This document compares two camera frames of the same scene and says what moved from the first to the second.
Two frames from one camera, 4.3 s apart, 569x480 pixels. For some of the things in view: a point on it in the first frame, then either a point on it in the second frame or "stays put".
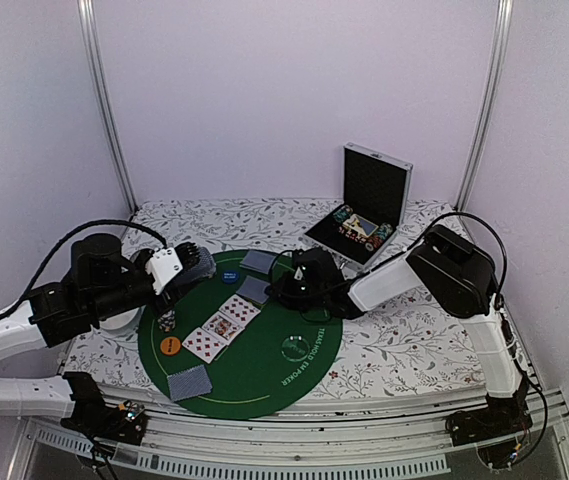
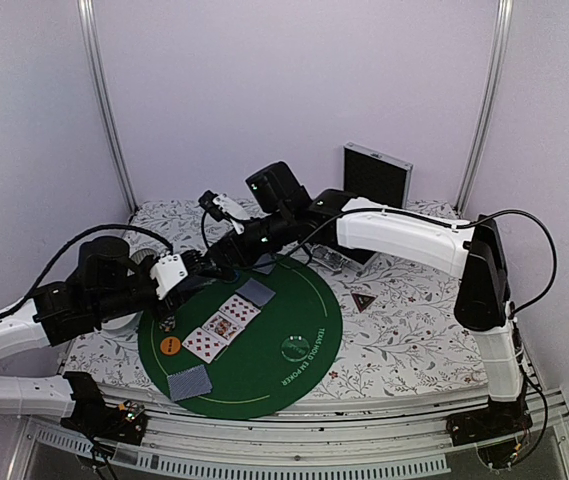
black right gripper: x=281 y=290 → x=222 y=247
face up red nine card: x=203 y=345 stays put
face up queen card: x=223 y=327 stays put
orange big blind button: x=170 y=345 stays put
